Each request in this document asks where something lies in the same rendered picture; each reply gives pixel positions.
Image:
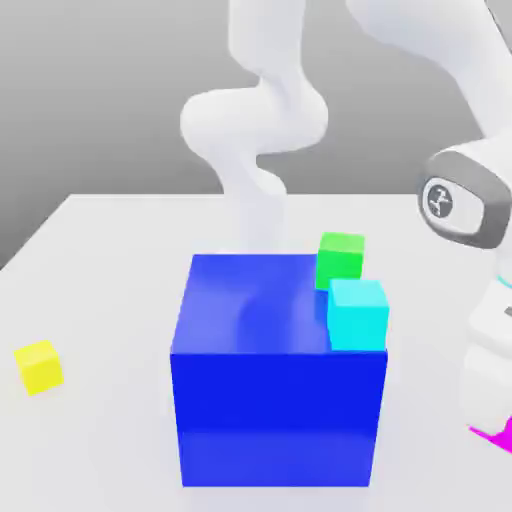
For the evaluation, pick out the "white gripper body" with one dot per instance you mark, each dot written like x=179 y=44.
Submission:
x=490 y=384

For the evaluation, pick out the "small magenta cube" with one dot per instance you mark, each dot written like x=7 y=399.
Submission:
x=504 y=442

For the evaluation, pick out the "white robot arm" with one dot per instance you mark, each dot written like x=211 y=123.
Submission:
x=256 y=120

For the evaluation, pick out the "small cyan cube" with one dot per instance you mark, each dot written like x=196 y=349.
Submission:
x=358 y=316

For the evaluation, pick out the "small green cube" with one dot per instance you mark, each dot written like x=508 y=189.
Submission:
x=340 y=256

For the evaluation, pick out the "small yellow cube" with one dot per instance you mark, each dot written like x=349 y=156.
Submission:
x=39 y=368

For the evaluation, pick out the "large blue box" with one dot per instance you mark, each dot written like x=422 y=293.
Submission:
x=276 y=400

